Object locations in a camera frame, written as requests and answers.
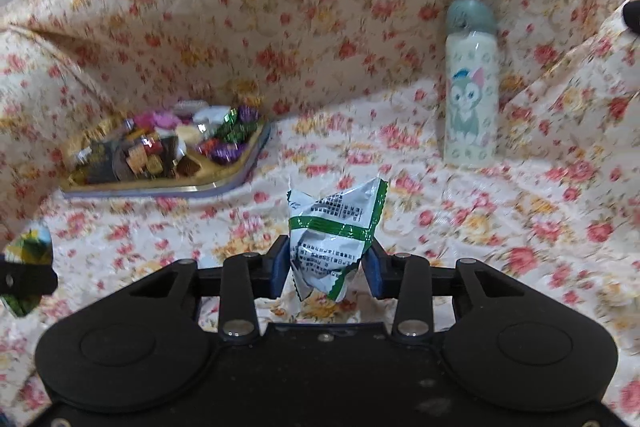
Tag green yellow pea snack packet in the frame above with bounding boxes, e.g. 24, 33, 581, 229
1, 221, 53, 319

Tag white green striped snack packet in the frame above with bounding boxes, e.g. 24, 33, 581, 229
288, 178, 388, 303

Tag gold tray full of snacks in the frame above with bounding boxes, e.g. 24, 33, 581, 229
61, 101, 271, 198

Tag black cracker packet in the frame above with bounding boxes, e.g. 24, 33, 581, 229
74, 141, 166, 186

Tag cat print thermos bottle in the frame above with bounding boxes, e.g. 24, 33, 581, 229
444, 0, 499, 168

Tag floral sofa cover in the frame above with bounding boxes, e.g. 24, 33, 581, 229
1, 0, 639, 426

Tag black strap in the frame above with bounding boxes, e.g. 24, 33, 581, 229
620, 0, 640, 36

